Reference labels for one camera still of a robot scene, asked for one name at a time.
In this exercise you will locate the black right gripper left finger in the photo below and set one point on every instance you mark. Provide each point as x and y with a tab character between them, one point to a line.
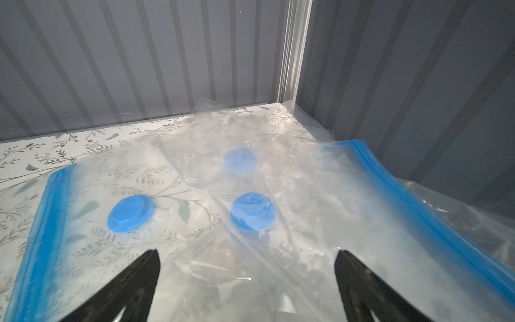
130	293

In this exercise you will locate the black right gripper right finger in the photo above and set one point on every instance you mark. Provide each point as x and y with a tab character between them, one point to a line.
366	297

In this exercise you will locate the vacuum bag with black striped garment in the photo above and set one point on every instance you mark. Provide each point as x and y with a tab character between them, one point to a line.
95	218

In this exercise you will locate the vacuum bag with green striped garment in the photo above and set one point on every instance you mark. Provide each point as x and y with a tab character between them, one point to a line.
223	273

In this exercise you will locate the vacuum bag with navy striped garment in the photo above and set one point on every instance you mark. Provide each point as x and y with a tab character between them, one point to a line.
450	261

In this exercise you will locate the aluminium right corner post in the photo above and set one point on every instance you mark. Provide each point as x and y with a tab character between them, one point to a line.
297	23

